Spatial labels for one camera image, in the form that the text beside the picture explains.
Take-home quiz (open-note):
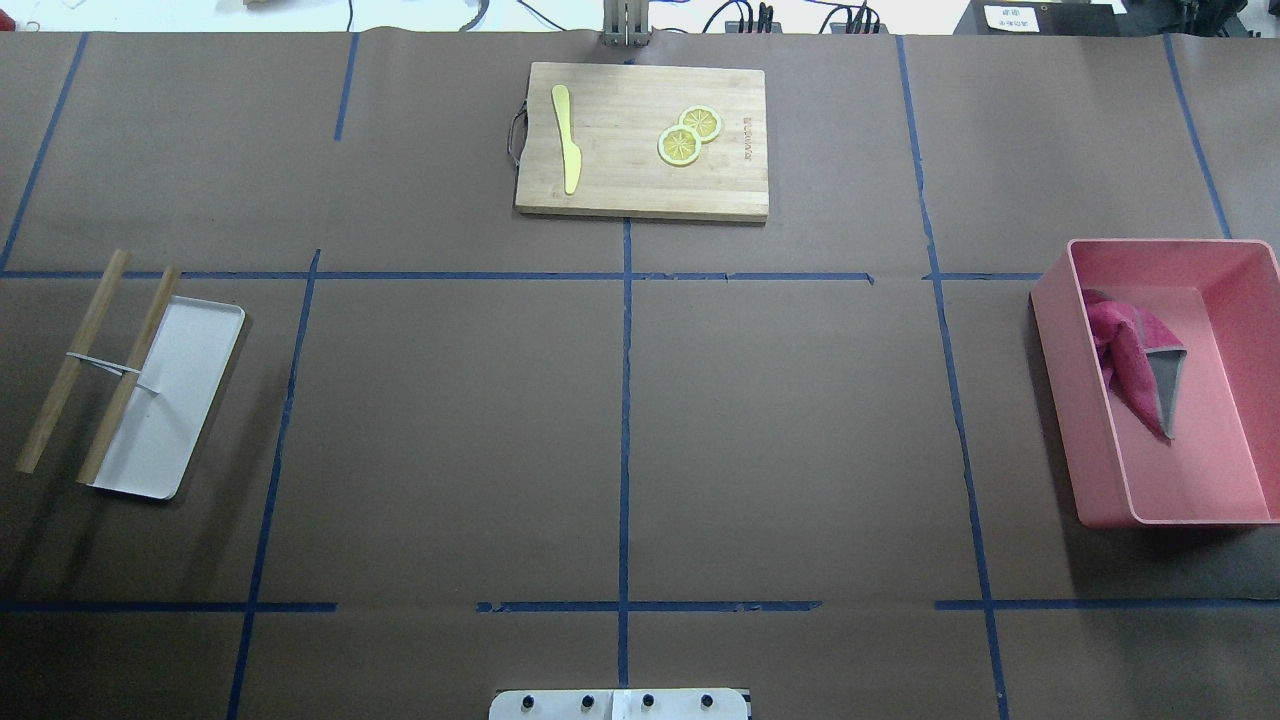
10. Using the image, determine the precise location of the pink microfiber cloth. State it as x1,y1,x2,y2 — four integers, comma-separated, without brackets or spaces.
1082,290,1189,443

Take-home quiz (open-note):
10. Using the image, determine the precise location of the yellow plastic knife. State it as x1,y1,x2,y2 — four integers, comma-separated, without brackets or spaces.
550,85,582,196

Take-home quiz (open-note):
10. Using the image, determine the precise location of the lemon slice near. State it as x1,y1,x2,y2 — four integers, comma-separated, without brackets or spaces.
655,124,703,167

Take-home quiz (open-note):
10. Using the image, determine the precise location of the lemon slice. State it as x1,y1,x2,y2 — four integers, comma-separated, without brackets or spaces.
655,124,703,167
678,105,724,143

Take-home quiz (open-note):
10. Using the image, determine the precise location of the lemon slice far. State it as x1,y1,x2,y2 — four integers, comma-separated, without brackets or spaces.
678,105,724,143

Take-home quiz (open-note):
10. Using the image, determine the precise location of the bamboo cutting board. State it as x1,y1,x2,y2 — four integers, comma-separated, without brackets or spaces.
515,61,771,224

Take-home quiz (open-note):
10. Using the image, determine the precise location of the white towel rack base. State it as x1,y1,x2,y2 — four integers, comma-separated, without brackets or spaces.
79,296,247,501

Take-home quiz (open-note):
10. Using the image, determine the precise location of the wooden rack rod one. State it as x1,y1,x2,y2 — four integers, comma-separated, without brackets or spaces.
15,249,131,474

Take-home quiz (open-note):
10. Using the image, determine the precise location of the pink plastic bin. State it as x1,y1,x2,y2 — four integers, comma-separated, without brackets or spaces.
1030,240,1279,528

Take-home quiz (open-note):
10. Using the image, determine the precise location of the aluminium frame post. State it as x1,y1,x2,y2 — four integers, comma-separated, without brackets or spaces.
600,0,652,47

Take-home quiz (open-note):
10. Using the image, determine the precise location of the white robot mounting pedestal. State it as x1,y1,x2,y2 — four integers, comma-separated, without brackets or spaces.
488,687,753,719

